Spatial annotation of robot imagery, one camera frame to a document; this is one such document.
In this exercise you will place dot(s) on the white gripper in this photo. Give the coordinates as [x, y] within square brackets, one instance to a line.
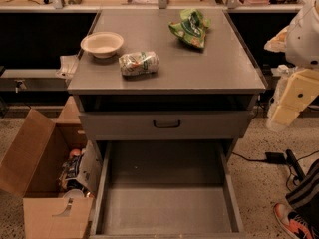
[303, 44]

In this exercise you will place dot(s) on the green white 7up can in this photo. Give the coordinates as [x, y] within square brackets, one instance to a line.
[139, 63]

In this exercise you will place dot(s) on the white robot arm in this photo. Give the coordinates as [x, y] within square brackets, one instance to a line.
[297, 90]

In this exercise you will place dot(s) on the grey drawer cabinet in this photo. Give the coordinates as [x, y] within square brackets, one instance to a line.
[221, 77]

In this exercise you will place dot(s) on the grey top drawer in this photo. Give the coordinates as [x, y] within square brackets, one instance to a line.
[165, 125]

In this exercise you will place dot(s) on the open grey middle drawer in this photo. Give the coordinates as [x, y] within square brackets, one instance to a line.
[166, 189]

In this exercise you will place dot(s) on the black power adapter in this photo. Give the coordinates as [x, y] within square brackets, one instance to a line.
[275, 157]

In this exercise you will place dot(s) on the green chip bag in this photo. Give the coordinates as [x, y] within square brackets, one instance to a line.
[192, 27]

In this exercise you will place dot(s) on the striped trouser leg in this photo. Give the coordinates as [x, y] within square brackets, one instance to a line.
[304, 198]

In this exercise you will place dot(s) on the orange white sneaker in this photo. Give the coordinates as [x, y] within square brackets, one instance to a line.
[293, 224]

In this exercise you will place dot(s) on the white paper bowl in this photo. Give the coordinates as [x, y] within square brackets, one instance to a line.
[102, 44]

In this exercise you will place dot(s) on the snack bags in box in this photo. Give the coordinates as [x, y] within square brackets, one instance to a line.
[82, 171]

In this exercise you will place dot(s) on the brown cardboard box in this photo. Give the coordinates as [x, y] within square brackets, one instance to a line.
[32, 166]

